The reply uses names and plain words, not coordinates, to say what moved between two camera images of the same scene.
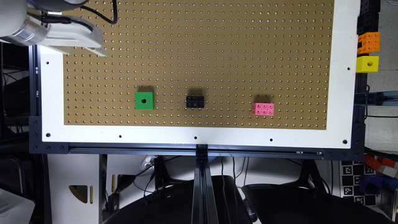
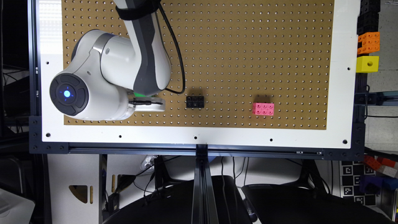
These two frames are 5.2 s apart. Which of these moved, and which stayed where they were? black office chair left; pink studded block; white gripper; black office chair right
Moved: white gripper
Stayed: pink studded block; black office chair left; black office chair right
